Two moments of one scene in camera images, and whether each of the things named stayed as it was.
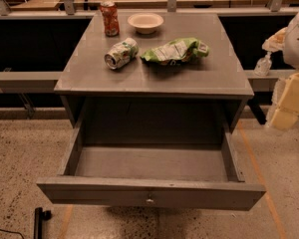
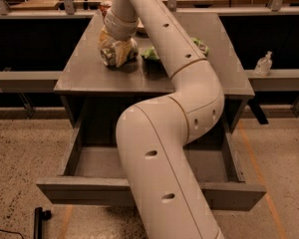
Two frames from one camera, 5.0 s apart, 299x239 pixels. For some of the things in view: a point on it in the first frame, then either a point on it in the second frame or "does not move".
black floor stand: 39,216 does not move
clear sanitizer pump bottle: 263,65 does not move
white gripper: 298,43 → 122,29
